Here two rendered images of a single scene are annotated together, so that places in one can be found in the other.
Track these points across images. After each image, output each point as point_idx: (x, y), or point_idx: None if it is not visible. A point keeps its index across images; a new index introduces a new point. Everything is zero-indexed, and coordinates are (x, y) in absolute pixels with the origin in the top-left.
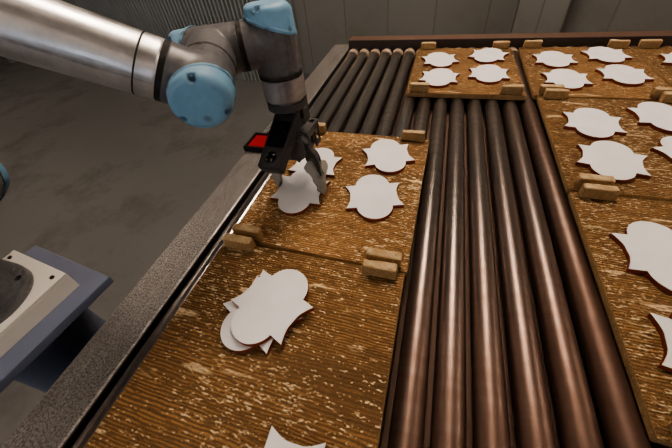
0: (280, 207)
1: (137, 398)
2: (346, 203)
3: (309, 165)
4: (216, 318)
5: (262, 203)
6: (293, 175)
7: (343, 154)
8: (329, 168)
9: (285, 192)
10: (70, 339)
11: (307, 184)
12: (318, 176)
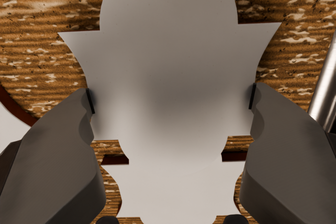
0: None
1: None
2: (5, 72)
3: (36, 199)
4: None
5: None
6: (219, 141)
7: (127, 222)
8: (127, 183)
9: (220, 61)
10: None
11: (151, 113)
12: (32, 137)
